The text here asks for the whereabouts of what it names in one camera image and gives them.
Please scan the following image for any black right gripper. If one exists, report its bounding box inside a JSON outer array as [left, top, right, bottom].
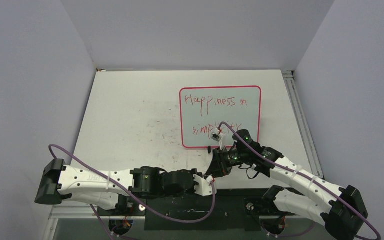
[[206, 146, 250, 179]]

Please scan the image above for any pink framed whiteboard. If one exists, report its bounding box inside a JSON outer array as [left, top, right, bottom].
[[179, 85, 262, 149]]

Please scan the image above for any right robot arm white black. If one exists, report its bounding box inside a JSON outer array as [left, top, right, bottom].
[[206, 129, 368, 240]]

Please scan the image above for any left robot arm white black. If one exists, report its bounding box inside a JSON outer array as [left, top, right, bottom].
[[34, 158, 213, 216]]

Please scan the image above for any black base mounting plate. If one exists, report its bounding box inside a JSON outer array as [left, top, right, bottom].
[[97, 188, 287, 232]]

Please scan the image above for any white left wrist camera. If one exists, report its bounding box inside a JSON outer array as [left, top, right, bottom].
[[193, 174, 217, 197]]

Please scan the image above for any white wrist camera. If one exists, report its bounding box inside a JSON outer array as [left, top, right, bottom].
[[210, 128, 226, 150], [193, 174, 217, 197]]

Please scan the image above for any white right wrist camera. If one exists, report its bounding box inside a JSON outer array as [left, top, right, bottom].
[[210, 128, 226, 150]]

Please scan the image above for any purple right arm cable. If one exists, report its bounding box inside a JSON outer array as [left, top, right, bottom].
[[217, 121, 382, 240]]

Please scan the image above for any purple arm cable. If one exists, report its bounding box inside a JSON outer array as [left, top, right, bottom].
[[217, 121, 382, 240], [48, 144, 217, 240]]

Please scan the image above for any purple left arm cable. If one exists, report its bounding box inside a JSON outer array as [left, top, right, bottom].
[[48, 144, 217, 240]]

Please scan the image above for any aluminium right side rail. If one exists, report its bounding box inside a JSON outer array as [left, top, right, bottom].
[[281, 70, 325, 180]]

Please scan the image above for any aluminium front frame rail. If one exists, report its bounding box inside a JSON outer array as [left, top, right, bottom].
[[47, 194, 348, 220]]

